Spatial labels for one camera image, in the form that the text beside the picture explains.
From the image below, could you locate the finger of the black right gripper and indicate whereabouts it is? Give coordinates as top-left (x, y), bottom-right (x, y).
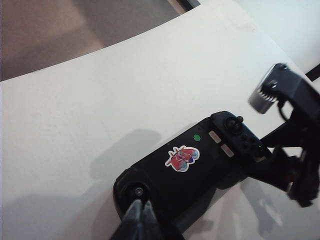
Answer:
top-left (268, 139), bottom-right (320, 208)

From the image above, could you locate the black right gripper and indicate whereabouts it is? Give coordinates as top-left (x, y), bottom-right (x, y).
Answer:
top-left (248, 63), bottom-right (320, 148)

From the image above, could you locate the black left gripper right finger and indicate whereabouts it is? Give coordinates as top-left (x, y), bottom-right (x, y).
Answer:
top-left (140, 200), bottom-right (186, 240)

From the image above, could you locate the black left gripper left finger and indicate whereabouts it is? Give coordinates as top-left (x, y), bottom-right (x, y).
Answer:
top-left (109, 199), bottom-right (144, 240)

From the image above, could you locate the black remote control with joysticks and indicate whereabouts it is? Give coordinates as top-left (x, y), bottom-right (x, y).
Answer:
top-left (112, 111), bottom-right (273, 235)

